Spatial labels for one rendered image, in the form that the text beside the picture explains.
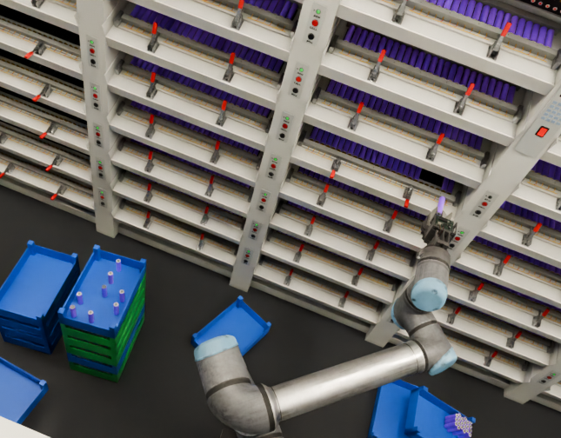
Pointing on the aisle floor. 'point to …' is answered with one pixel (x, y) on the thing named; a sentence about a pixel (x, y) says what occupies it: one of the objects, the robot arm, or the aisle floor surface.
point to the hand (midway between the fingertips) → (438, 214)
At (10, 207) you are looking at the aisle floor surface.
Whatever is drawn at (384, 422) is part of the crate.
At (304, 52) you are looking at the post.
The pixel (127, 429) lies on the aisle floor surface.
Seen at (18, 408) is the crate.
